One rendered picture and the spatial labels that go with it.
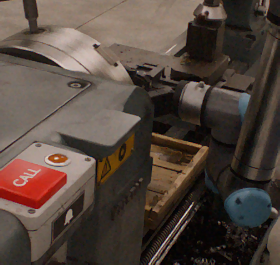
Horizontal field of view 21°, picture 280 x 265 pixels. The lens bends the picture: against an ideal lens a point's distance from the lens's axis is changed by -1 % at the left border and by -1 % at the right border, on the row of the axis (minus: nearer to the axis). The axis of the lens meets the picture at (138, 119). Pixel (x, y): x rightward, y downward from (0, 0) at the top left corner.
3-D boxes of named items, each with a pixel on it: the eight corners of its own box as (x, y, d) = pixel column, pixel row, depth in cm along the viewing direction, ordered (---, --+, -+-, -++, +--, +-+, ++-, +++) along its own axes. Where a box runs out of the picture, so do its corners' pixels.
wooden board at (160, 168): (155, 230, 137) (157, 212, 135) (-10, 179, 148) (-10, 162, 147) (207, 163, 162) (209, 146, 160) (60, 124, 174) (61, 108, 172)
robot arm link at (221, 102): (254, 151, 132) (262, 107, 128) (197, 136, 135) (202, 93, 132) (265, 134, 139) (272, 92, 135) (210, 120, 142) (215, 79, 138)
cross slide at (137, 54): (251, 119, 170) (254, 100, 168) (84, 78, 184) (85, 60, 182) (268, 94, 184) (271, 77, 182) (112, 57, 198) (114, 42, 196)
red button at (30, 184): (37, 217, 69) (38, 199, 68) (-16, 200, 71) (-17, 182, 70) (67, 189, 74) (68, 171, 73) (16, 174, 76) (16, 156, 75)
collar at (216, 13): (220, 24, 169) (222, 11, 168) (188, 17, 172) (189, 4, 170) (230, 15, 176) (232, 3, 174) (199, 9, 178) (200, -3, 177)
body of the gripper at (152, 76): (134, 94, 148) (191, 109, 144) (115, 110, 141) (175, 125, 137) (137, 59, 145) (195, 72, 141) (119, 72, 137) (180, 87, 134)
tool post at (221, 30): (212, 64, 173) (217, 23, 169) (182, 57, 176) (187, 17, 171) (221, 54, 180) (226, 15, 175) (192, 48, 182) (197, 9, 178)
